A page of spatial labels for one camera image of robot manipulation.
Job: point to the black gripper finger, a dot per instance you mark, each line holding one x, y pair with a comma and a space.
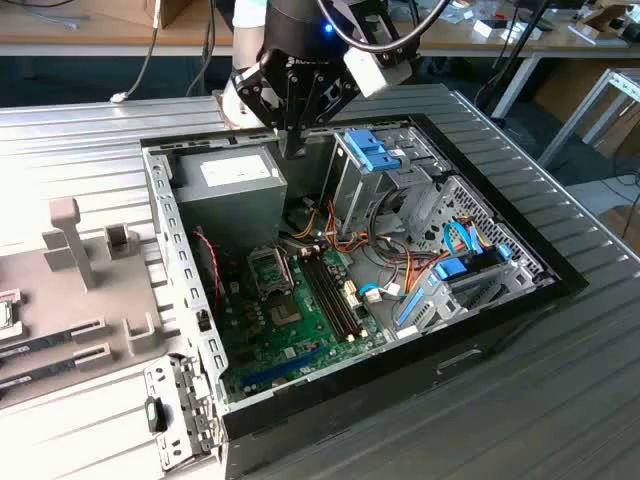
260, 95
340, 92

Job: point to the silver green CPU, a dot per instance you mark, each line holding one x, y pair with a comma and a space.
4, 314

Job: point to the CPU socket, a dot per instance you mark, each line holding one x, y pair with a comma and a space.
286, 314

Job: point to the blue plastic drive latch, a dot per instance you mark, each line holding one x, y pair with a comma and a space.
372, 150

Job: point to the grey metal drive cage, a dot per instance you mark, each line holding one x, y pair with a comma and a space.
360, 190

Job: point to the grey power supply unit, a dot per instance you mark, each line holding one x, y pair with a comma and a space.
225, 210

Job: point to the brown cardboard box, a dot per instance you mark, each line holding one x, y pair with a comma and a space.
170, 12

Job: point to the small white box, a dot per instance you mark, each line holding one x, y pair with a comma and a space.
487, 30

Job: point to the black RAM slot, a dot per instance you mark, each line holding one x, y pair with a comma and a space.
325, 300
341, 295
330, 299
336, 297

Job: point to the blue disk carrier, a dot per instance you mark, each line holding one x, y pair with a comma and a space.
450, 269

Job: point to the wooden desk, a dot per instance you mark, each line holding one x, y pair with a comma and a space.
550, 45
50, 30

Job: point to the grey metal disk cage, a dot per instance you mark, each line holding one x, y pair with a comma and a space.
490, 290

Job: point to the green motherboard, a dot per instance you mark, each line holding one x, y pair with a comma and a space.
295, 350

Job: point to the grey plastic parts rack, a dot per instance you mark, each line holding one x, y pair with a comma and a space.
100, 300

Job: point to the open cardboard box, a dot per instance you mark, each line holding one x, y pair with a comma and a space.
600, 17

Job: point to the blue expansion slot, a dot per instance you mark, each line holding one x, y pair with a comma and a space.
280, 368

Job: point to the black open PC case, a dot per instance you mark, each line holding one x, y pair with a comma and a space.
350, 415

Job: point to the black teal case latch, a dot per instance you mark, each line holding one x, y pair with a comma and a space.
156, 416

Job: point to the long RAM stick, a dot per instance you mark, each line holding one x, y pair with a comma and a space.
30, 374
30, 345

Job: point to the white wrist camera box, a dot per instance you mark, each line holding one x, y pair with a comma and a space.
370, 75

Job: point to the blue plastic rail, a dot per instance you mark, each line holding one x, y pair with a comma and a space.
410, 307

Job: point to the aluminium frame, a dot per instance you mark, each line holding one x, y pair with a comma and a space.
574, 121

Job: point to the grey rear slot bracket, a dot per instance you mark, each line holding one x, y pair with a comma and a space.
190, 400

